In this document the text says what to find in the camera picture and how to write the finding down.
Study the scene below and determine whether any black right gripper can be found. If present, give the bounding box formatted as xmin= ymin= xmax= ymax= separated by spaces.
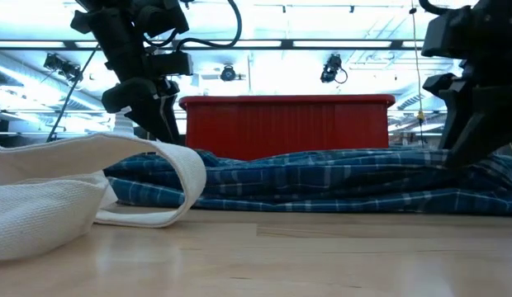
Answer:
xmin=420 ymin=0 xmax=512 ymax=168

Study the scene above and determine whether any blue plaid garment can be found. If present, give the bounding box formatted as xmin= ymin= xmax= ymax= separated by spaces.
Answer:
xmin=103 ymin=147 xmax=512 ymax=218

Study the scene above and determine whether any black aluminium rig frame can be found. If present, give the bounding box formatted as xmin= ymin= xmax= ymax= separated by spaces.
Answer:
xmin=0 ymin=38 xmax=512 ymax=144

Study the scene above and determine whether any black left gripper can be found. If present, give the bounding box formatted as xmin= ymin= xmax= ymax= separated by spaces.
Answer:
xmin=69 ymin=7 xmax=194 ymax=145

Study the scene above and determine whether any yellow hanging cord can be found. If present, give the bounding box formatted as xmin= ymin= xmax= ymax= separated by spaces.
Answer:
xmin=408 ymin=0 xmax=427 ymax=148

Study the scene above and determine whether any black ceiling-mounted device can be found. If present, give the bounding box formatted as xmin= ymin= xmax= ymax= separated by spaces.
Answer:
xmin=42 ymin=52 xmax=84 ymax=83

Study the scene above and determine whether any red plastic laundry bin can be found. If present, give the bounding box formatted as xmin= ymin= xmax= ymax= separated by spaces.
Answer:
xmin=178 ymin=93 xmax=396 ymax=162

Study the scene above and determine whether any white canvas tote bag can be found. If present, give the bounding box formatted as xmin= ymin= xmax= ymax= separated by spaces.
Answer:
xmin=0 ymin=132 xmax=207 ymax=262

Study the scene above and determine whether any black round ceiling fixture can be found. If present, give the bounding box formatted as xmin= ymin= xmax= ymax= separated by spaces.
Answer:
xmin=219 ymin=64 xmax=245 ymax=83

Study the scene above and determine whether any black overhead camera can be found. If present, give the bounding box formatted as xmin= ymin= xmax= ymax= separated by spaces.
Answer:
xmin=320 ymin=52 xmax=348 ymax=85

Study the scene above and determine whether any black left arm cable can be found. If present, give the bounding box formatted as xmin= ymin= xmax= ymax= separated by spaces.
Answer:
xmin=143 ymin=0 xmax=244 ymax=49

